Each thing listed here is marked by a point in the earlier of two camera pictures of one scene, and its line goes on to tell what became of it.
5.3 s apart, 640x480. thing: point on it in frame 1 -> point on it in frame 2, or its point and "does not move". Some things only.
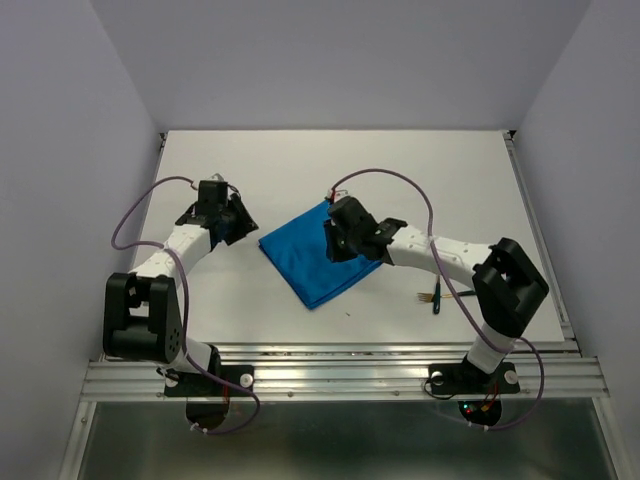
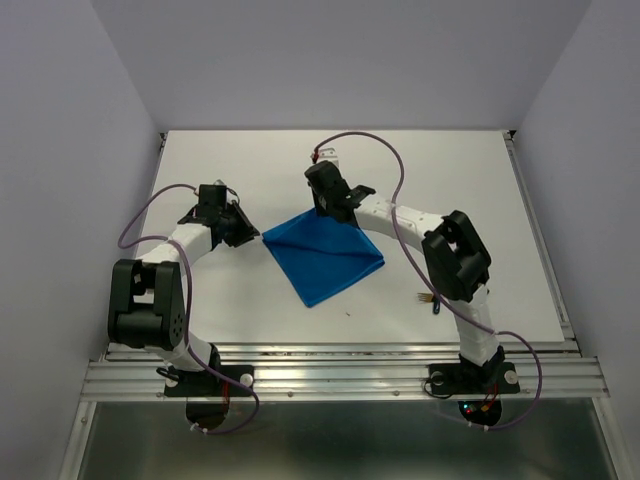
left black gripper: (245, 222) does not move
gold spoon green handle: (437, 297) does not move
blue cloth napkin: (299, 248) does not move
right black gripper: (333, 249) -> (319, 208)
